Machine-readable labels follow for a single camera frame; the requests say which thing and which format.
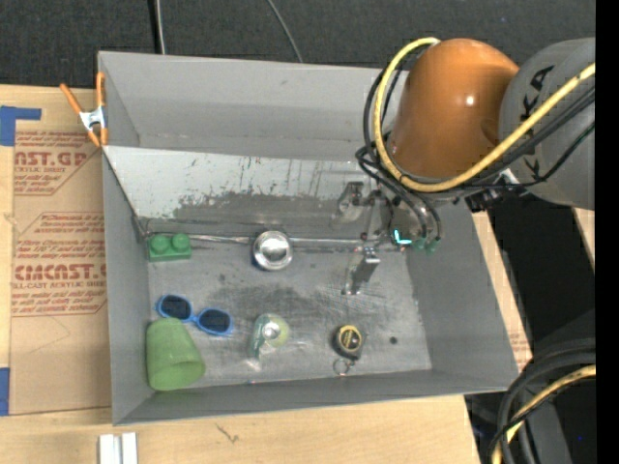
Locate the brown cardboard board red print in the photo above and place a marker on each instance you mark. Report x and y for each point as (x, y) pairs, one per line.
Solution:
(53, 240)

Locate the black and yellow tape measure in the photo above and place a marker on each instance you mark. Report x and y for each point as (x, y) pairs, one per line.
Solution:
(348, 340)

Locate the blue sunglasses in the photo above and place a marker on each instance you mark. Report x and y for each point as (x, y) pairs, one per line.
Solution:
(213, 320)

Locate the green toy brick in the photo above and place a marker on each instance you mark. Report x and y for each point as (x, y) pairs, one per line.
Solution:
(169, 248)

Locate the green plastic cup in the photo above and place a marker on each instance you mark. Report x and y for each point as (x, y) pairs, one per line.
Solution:
(171, 356)

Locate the grey metal bin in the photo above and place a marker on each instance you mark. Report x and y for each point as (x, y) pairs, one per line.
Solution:
(309, 307)

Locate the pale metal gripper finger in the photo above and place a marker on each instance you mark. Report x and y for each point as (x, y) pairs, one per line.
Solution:
(360, 271)
(345, 208)

